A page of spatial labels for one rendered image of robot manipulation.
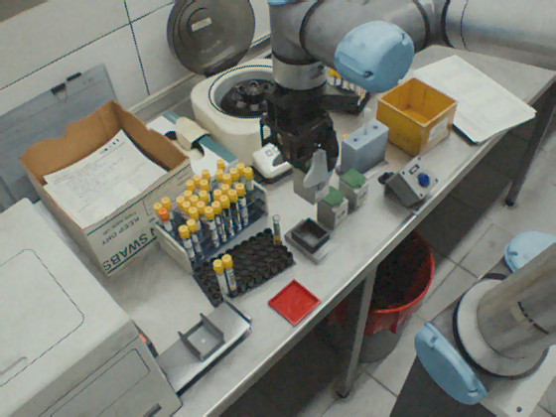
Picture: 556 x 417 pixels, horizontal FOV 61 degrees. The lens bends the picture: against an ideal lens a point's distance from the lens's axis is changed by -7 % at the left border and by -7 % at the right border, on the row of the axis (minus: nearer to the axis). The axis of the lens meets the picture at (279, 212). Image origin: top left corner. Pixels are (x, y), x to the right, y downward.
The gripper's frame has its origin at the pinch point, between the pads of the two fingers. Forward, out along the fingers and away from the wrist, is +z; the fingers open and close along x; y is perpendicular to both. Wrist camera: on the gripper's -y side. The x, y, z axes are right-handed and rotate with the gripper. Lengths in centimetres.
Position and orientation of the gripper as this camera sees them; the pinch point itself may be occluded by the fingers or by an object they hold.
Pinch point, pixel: (311, 173)
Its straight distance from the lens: 83.5
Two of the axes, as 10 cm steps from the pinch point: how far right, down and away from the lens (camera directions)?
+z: 0.4, 6.5, 7.6
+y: -7.0, 5.6, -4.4
